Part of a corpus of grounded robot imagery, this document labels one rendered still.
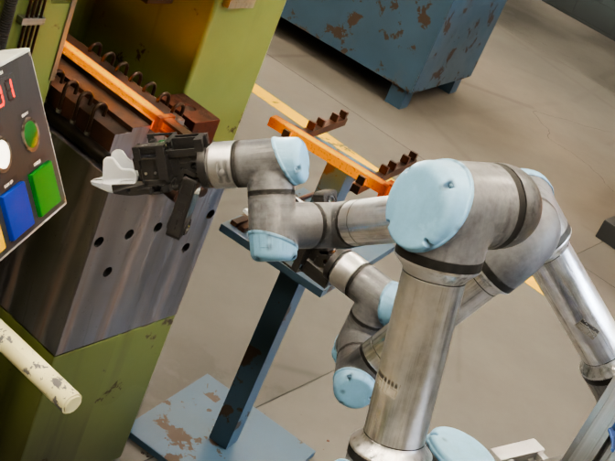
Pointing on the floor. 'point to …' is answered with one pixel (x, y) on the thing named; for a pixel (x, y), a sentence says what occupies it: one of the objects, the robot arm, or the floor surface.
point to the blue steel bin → (404, 37)
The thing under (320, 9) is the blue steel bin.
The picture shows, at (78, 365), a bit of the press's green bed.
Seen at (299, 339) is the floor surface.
